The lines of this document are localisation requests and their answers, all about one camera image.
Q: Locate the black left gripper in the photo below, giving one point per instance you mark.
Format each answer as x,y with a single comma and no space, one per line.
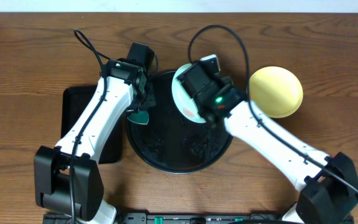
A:
146,101

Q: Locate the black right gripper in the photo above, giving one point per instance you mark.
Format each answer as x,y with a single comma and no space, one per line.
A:
224,84

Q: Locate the green scrubbing sponge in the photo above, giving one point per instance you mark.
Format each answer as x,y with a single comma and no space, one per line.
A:
141,118

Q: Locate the light green plate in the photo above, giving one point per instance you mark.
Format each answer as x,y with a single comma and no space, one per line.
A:
186,105

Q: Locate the yellow plate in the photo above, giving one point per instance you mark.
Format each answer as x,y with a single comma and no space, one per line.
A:
276,91

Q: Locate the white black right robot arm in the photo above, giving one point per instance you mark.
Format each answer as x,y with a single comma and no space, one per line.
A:
328,185

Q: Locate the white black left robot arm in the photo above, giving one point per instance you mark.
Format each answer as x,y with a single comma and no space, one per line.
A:
67,178

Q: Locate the round black serving tray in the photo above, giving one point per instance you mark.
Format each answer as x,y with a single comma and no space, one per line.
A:
172,143

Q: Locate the black rectangular sponge tray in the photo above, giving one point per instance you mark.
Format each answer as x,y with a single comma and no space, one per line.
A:
75,100

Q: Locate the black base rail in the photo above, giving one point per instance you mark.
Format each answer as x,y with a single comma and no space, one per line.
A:
143,218

